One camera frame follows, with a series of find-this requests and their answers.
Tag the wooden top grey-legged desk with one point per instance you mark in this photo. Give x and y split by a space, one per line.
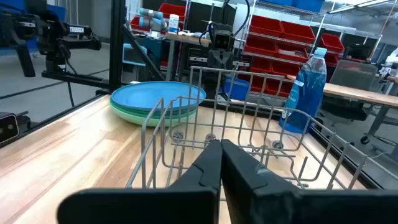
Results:
357 93

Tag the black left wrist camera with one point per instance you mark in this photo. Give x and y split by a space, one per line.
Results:
223 40

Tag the wooden workbench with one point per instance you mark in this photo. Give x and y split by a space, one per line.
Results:
186 39

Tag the blue dish soap bottle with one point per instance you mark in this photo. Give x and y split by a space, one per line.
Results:
306 93

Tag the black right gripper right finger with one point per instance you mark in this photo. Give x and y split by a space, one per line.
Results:
248 193

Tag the black silver depth camera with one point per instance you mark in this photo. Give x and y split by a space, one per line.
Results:
7 129

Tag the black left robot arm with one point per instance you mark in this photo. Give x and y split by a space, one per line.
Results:
211 81

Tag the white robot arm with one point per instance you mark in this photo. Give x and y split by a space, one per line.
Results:
392 62

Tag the blue plastic storage bin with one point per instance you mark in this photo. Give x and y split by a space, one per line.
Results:
280 2
236 90
308 4

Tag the grey mesh office chair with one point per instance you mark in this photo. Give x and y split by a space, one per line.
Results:
351 74

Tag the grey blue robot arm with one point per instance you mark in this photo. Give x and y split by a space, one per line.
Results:
152 21

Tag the ceiling light fixture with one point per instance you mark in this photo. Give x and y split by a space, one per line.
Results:
357 6

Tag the light green plate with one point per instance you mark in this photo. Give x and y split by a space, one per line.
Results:
140 120

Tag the teal plate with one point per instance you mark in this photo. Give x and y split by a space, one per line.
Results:
140 114

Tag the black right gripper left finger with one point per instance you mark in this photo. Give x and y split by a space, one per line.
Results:
199 186

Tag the blue plate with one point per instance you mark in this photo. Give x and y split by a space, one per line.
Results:
152 95

